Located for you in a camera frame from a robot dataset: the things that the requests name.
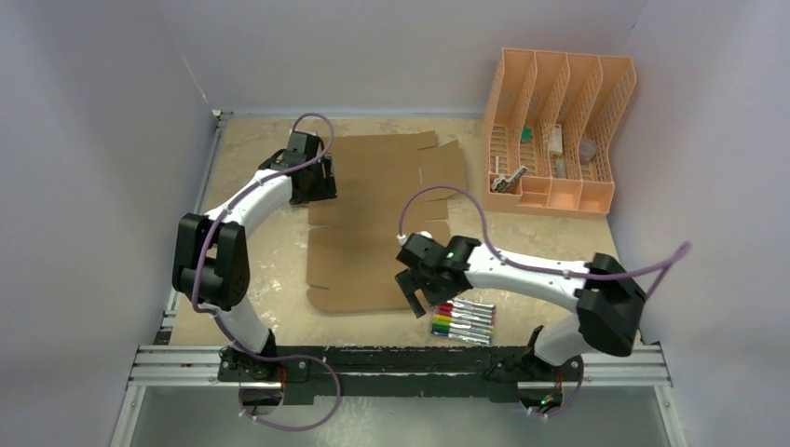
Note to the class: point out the orange plastic file organizer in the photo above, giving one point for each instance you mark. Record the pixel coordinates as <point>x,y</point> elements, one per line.
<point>549,123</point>

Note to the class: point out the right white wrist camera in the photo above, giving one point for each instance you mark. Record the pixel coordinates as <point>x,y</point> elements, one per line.
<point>403,238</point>

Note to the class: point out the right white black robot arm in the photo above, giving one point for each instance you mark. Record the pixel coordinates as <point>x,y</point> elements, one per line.
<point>604,306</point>

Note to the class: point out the white paper box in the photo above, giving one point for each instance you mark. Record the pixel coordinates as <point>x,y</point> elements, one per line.
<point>555,143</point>

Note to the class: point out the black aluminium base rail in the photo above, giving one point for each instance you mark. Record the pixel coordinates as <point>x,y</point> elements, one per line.
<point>499,374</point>

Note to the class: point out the pack of coloured markers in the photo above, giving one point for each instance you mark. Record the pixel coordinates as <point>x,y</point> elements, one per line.
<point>465,321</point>

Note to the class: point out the brown cardboard box sheet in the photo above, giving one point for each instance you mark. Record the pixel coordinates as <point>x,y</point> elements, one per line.
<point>386,185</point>

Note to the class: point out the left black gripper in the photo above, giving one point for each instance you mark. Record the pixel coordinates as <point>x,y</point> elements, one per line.
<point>325,189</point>

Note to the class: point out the green small object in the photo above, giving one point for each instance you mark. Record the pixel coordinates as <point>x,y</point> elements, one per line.
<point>527,134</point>

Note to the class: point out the clear plastic cup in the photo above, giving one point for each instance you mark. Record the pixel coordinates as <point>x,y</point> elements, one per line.
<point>587,150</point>

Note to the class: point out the black white striped item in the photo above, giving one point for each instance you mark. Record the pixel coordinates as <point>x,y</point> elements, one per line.
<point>503,184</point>

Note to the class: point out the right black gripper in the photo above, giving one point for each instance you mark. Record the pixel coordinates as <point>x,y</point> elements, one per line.
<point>420,281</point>

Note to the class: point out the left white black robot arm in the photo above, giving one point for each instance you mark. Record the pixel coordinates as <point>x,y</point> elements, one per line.
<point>211,264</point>

